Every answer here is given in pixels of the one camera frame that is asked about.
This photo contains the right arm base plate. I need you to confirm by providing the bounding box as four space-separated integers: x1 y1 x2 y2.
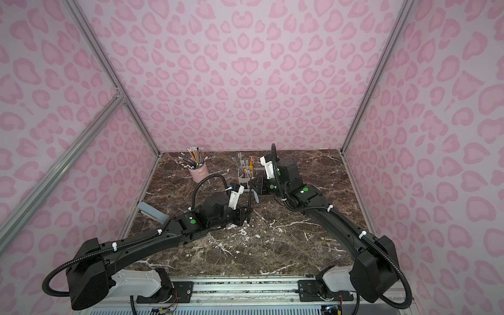
296 278 354 303

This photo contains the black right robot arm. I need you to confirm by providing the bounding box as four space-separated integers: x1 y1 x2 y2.
251 145 413 310

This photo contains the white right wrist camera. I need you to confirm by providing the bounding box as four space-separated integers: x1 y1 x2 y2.
260 154 278 180

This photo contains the aluminium frame rail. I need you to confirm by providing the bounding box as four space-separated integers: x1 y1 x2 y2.
84 276 419 314

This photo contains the cream toothbrush holder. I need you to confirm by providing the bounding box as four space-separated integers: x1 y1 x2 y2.
238 167 265 189

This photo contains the grey blue toothbrush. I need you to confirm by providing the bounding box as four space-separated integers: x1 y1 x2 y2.
252 190 260 204

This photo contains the coloured pencils bunch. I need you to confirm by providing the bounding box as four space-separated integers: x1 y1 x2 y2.
178 146 206 170

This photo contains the black toothbrush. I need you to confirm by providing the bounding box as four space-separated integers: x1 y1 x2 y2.
246 189 253 224

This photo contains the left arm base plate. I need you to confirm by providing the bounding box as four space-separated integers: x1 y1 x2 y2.
135 282 194 304

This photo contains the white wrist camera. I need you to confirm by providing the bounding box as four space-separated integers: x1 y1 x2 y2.
227 183 244 210
260 154 278 180

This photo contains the pink pencil cup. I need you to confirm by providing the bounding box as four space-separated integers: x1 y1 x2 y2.
189 164 210 183

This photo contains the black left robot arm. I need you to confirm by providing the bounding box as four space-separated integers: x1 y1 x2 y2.
41 183 252 311

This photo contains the grey blue box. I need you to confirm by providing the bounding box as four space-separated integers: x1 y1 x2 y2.
138 202 169 224

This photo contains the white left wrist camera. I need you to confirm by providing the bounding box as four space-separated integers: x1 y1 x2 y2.
227 183 244 210

